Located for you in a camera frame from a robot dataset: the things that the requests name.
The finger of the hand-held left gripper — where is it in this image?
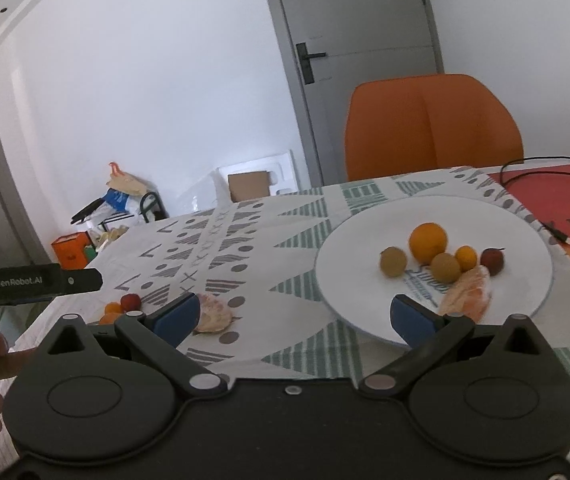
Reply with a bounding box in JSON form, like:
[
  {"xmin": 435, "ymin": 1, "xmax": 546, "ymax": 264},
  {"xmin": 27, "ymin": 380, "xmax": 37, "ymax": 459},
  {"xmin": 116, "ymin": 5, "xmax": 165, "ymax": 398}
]
[{"xmin": 62, "ymin": 268, "xmax": 104, "ymax": 295}]

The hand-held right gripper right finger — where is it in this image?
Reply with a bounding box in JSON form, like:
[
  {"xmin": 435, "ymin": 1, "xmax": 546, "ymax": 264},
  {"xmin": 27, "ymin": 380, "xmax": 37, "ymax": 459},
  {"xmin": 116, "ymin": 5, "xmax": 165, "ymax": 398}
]
[{"xmin": 360, "ymin": 295, "xmax": 563, "ymax": 397}]

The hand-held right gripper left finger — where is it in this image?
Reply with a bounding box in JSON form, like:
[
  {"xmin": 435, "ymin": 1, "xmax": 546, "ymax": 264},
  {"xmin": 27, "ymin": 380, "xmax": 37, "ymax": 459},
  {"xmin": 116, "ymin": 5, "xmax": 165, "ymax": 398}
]
[{"xmin": 30, "ymin": 293, "xmax": 226, "ymax": 402}]

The orange bread packet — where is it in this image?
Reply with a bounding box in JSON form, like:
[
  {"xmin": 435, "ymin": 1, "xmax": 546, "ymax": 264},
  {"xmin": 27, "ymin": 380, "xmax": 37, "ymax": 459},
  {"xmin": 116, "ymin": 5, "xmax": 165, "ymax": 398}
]
[{"xmin": 437, "ymin": 266, "xmax": 493, "ymax": 323}]

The brown kiwi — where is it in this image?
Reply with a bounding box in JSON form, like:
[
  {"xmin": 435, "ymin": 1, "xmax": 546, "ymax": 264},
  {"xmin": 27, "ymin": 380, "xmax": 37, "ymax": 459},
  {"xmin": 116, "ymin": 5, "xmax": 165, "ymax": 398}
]
[
  {"xmin": 379, "ymin": 246, "xmax": 408, "ymax": 277},
  {"xmin": 430, "ymin": 252, "xmax": 462, "ymax": 283}
]

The white plate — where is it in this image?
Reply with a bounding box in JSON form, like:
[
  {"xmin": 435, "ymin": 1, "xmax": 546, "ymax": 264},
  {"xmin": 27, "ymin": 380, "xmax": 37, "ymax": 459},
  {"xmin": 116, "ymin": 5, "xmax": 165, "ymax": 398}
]
[{"xmin": 314, "ymin": 195, "xmax": 554, "ymax": 347}]

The dark red plum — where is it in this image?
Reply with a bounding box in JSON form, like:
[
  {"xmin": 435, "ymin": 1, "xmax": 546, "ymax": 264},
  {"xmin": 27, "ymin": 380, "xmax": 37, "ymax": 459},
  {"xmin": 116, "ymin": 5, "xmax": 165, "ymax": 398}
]
[{"xmin": 480, "ymin": 247, "xmax": 506, "ymax": 277}]

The orange box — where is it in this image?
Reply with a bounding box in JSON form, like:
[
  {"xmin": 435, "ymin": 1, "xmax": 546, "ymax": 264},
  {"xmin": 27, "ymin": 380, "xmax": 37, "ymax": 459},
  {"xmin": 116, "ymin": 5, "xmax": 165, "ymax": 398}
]
[{"xmin": 51, "ymin": 232, "xmax": 90, "ymax": 269}]

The black folded umbrella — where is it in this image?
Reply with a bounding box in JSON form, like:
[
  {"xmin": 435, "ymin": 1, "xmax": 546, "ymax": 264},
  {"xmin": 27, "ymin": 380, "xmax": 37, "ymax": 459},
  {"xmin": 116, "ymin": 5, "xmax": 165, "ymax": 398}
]
[{"xmin": 70, "ymin": 197, "xmax": 106, "ymax": 226}]

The blue and white bag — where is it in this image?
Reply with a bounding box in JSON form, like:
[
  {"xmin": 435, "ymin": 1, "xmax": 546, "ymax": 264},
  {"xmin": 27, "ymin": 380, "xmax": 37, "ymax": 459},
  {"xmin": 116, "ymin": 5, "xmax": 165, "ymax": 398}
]
[{"xmin": 100, "ymin": 187, "xmax": 140, "ymax": 216}]

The patterned white green tablecloth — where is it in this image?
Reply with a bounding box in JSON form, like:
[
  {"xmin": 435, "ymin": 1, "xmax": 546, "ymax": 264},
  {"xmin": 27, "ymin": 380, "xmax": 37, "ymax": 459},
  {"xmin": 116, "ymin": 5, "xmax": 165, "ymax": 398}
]
[{"xmin": 0, "ymin": 165, "xmax": 570, "ymax": 480}]

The black metal rack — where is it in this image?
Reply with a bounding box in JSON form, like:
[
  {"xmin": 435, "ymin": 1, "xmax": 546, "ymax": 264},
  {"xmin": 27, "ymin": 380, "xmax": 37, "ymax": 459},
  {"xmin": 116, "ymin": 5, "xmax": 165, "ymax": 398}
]
[{"xmin": 139, "ymin": 191, "xmax": 168, "ymax": 223}]

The cardboard box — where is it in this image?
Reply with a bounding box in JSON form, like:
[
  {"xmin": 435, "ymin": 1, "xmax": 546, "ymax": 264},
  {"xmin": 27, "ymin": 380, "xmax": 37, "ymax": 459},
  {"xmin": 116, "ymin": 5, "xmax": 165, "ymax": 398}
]
[{"xmin": 228, "ymin": 171, "xmax": 270, "ymax": 203}]

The white foam board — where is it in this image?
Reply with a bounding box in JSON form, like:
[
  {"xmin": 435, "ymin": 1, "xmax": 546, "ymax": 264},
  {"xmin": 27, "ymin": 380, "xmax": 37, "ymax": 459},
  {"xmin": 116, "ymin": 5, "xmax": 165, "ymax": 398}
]
[{"xmin": 217, "ymin": 149, "xmax": 300, "ymax": 206}]

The orange chair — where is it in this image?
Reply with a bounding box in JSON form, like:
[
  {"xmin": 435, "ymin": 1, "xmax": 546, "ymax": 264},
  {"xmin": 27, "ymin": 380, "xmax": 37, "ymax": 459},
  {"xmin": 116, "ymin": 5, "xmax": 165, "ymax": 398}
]
[{"xmin": 345, "ymin": 74, "xmax": 524, "ymax": 182}]

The red printed mat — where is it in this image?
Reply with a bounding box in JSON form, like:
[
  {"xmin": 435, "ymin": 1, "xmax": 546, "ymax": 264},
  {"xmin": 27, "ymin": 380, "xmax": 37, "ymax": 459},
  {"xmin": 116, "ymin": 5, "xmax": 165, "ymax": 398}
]
[{"xmin": 487, "ymin": 160, "xmax": 570, "ymax": 306}]

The grey door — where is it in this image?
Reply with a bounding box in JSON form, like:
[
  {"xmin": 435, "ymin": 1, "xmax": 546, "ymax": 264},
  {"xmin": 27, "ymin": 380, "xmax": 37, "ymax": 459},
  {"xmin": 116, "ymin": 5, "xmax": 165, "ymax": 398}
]
[{"xmin": 257, "ymin": 0, "xmax": 446, "ymax": 192}]

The beige bag with orange handle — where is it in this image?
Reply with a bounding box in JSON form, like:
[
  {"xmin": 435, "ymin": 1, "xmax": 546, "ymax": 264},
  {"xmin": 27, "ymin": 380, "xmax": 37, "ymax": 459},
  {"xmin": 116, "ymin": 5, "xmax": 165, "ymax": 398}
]
[{"xmin": 105, "ymin": 161, "xmax": 144, "ymax": 196}]

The black cable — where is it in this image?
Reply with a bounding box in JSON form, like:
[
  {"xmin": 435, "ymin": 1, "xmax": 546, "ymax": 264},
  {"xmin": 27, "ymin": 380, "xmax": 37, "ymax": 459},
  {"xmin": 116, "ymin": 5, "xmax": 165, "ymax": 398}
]
[{"xmin": 500, "ymin": 159, "xmax": 570, "ymax": 247}]

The black door handle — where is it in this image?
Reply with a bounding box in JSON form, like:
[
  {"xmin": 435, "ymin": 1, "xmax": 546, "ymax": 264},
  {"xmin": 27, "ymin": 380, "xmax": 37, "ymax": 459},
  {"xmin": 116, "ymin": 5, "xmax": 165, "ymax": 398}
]
[{"xmin": 296, "ymin": 41, "xmax": 326, "ymax": 85}]

